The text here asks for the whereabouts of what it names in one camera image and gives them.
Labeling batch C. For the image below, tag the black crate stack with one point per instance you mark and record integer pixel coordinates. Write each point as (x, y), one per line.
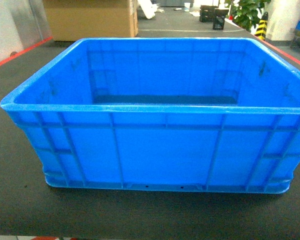
(213, 14)

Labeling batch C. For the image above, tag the large cardboard box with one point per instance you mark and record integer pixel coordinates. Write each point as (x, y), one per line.
(72, 20)

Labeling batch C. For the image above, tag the large blue plastic crate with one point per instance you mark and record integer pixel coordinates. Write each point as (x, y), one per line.
(219, 115)

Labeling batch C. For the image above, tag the green potted plant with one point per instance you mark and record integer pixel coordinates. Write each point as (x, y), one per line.
(247, 13)

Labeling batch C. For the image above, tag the yellow black striped bollard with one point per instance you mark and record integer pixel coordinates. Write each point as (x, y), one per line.
(262, 27)

